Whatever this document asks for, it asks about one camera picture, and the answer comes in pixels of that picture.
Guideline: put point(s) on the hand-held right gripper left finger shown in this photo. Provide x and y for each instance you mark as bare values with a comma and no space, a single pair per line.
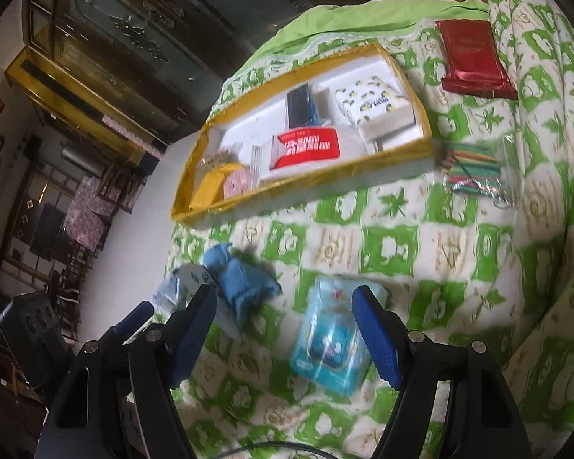
191,339

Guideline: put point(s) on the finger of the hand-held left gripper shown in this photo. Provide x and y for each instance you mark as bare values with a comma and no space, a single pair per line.
134,320

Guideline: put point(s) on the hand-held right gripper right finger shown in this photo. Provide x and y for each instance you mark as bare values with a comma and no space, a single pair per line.
378,339

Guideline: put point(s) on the light blue tissue pack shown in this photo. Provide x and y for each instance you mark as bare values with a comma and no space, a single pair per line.
330,339

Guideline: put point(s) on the blue and white packet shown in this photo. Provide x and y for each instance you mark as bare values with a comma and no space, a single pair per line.
191,277

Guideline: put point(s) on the blue glove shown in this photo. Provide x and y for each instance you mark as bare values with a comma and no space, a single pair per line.
244,282

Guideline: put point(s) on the clear bag of brown pieces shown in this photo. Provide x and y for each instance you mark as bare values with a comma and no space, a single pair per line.
217,158

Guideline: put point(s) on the clear pack of cotton pads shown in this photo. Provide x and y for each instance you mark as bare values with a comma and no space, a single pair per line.
262,167

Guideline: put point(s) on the yellow-rimmed white tray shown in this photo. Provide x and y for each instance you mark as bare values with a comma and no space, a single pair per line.
411,146

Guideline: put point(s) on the white packet with red label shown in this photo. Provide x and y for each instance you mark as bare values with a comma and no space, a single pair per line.
306,148

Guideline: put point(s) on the white printed tissue pack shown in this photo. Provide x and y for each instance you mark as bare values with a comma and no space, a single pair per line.
370,100

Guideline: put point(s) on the black sponge with blue edge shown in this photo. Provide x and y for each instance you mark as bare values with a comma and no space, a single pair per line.
299,103

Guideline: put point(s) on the green and white patterned blanket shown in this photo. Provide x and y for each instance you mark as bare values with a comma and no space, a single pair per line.
435,272

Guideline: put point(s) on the black television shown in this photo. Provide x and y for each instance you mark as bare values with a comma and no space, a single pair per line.
47,232

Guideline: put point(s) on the pink patterned tablecloth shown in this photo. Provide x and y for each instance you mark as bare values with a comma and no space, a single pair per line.
88,215

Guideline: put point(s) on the white air conditioner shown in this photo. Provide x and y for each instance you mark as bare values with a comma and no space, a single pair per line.
81,160

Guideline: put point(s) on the bag of coloured rubber bands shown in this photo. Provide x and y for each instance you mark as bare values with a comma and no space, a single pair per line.
473,172

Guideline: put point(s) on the wooden glass panel door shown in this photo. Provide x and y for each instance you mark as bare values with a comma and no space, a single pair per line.
138,33

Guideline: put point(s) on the red foil packet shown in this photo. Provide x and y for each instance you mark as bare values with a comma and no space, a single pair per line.
476,57

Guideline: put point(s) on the plain green sheet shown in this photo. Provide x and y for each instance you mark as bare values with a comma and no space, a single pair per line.
344,24

